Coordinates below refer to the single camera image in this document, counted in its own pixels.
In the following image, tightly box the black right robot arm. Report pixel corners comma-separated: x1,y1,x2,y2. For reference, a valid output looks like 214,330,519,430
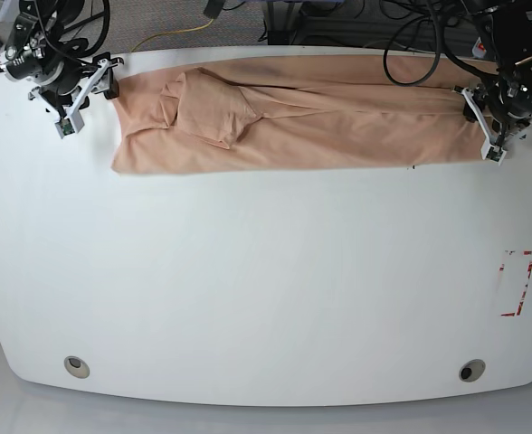
0,0,111,113

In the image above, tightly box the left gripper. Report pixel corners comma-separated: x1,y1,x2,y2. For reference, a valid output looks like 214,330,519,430
462,85,532,131

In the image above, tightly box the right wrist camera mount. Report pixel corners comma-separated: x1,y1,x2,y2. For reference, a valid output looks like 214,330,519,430
28,52,125,138

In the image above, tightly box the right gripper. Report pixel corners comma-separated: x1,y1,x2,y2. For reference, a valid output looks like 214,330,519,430
39,62,119,107

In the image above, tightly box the right table cable grommet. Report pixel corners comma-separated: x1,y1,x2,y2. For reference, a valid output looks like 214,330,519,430
459,359,486,382

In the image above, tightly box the red tape rectangle marking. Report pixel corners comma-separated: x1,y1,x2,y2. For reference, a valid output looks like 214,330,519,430
494,250,532,317

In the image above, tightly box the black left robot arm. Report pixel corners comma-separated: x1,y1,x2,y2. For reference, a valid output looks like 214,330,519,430
383,1,532,137

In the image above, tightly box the yellow cable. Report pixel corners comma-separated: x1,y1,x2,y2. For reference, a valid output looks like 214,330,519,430
131,13,215,54

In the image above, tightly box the peach T-shirt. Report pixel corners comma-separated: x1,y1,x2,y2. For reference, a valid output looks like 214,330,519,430
112,54,485,175

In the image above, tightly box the table cable grommet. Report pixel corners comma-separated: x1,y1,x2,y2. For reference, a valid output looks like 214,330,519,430
63,356,90,379
459,359,486,382

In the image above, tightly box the white power strip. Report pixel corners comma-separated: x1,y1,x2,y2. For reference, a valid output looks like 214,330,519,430
471,38,487,59

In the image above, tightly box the left table cable grommet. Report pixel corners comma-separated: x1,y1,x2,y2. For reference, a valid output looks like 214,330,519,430
63,356,90,379

